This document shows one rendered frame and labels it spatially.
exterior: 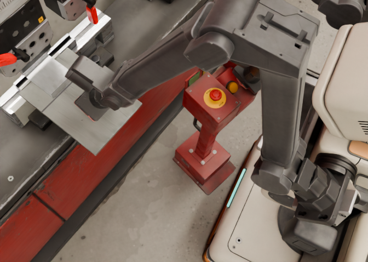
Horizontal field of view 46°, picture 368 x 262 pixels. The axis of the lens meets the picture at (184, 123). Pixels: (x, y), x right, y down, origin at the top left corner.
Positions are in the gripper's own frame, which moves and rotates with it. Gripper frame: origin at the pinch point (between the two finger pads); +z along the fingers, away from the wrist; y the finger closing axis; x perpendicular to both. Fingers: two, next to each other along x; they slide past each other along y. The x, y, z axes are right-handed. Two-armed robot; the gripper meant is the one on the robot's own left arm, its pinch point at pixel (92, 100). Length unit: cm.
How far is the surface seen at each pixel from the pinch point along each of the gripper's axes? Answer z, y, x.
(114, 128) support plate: -1.5, 1.6, 8.9
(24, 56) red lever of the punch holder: -10.1, 5.7, -17.6
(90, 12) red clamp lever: -4.2, -14.1, -15.1
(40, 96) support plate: 8.5, 6.9, -9.1
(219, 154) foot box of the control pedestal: 67, -39, 67
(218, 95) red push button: 10.0, -31.5, 28.5
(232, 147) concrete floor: 77, -50, 75
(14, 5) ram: -15.9, 0.8, -25.6
